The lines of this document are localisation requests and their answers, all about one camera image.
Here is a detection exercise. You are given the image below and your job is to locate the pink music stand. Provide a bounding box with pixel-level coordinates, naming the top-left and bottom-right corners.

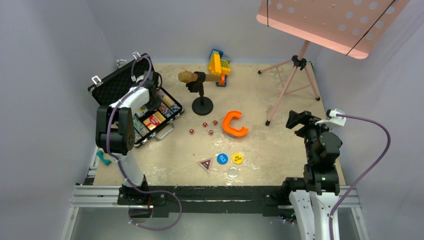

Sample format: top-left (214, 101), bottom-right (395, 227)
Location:
top-left (256, 0), bottom-right (412, 127)

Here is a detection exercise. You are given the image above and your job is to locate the black poker chip case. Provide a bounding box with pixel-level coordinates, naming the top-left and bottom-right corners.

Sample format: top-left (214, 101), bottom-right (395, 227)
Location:
top-left (87, 53), bottom-right (185, 148)

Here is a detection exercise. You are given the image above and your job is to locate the red texas card deck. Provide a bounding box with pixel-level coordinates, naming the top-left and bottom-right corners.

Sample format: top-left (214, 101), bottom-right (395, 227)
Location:
top-left (142, 111), bottom-right (166, 131)

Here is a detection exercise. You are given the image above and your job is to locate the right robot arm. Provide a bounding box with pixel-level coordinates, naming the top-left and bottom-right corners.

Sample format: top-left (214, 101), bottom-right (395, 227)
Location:
top-left (280, 109), bottom-right (346, 240)

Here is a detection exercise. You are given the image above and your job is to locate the gold microphone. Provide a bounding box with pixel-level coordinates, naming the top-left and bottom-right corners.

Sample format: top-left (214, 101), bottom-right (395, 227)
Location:
top-left (177, 71), bottom-right (222, 84)

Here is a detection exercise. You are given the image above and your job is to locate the blue small blind button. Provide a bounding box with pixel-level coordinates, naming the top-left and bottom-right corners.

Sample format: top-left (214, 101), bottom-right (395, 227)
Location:
top-left (216, 153), bottom-right (229, 165)

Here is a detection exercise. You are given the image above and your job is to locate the teal plastic clip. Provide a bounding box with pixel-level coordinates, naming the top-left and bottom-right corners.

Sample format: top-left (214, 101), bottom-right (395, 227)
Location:
top-left (96, 150), bottom-right (112, 166)

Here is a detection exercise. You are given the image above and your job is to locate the toy brick truck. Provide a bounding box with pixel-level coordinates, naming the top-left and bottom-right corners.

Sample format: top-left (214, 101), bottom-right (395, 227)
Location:
top-left (208, 48), bottom-right (231, 87)

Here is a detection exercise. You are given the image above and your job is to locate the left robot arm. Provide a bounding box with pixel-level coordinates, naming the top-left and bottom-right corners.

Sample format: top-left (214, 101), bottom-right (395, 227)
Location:
top-left (95, 70), bottom-right (162, 205)

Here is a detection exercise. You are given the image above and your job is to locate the black aluminium base frame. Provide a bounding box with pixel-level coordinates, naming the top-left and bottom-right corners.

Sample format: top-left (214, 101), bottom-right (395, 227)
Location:
top-left (60, 181), bottom-right (370, 240)

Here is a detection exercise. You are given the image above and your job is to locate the blue card deck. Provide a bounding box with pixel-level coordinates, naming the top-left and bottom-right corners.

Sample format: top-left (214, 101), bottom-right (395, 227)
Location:
top-left (135, 105), bottom-right (150, 118)

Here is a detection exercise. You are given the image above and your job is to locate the clear round button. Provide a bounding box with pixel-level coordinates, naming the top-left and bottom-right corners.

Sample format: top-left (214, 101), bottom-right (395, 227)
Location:
top-left (227, 166), bottom-right (240, 179)

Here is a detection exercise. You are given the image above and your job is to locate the orange C-shaped track piece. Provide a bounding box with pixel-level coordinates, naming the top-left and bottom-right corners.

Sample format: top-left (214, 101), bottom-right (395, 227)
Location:
top-left (221, 110), bottom-right (249, 138)

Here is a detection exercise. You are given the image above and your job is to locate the yellow big blind button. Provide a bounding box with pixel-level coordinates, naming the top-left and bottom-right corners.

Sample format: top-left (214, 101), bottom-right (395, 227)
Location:
top-left (232, 153), bottom-right (244, 165)

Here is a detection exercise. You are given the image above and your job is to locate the red poker chip row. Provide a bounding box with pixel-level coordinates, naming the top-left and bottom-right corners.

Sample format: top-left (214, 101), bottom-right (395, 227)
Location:
top-left (158, 102), bottom-right (173, 118)

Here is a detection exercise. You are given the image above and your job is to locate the black microphone stand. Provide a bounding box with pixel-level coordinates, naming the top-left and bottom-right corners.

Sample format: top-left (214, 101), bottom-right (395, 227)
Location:
top-left (185, 79), bottom-right (214, 116)

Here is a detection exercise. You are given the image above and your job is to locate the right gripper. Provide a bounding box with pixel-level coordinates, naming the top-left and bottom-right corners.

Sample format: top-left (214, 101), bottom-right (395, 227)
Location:
top-left (286, 109), bottom-right (335, 162)

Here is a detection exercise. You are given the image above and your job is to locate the triangular dealer button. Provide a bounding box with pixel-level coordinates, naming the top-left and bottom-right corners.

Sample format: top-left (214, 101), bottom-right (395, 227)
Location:
top-left (198, 158), bottom-right (213, 173)

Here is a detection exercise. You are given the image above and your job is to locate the purple yellow chip row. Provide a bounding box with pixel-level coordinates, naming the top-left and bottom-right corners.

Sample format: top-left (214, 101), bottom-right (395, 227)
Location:
top-left (157, 89), bottom-right (182, 113)

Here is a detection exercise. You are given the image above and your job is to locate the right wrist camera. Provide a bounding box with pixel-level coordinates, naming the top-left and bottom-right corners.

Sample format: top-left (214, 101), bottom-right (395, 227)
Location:
top-left (315, 108), bottom-right (346, 129)

